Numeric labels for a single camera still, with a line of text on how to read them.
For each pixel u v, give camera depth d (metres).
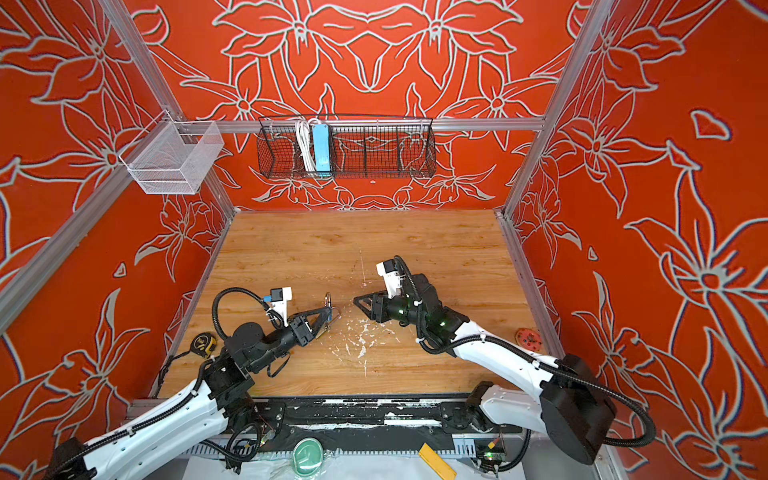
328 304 0.71
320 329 0.67
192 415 0.53
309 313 0.73
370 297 0.68
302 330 0.64
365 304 0.74
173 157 0.92
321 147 0.89
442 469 0.66
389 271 0.68
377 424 0.73
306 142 0.89
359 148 0.98
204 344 0.83
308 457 0.68
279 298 0.67
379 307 0.66
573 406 0.40
